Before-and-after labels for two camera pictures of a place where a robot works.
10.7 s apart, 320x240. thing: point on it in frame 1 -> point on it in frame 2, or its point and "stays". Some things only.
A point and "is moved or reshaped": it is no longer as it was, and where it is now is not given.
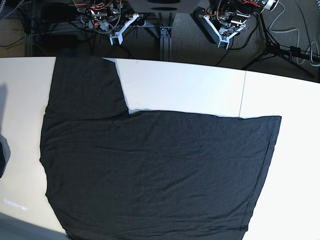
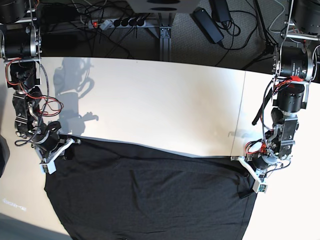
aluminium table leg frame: [164, 33] stays
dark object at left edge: [5, 153] stays
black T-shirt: [113, 174] is moved or reshaped
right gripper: [227, 24] -> [263, 156]
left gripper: [113, 22] -> [49, 144]
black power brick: [203, 24] stays
